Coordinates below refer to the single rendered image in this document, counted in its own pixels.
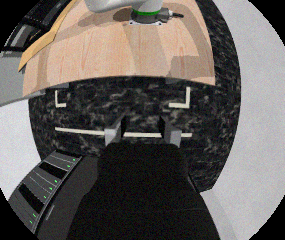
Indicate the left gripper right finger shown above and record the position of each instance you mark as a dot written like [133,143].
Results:
[168,132]

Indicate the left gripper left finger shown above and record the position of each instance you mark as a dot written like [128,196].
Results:
[114,133]

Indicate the black open rack frame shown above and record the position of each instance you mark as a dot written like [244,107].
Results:
[42,20]

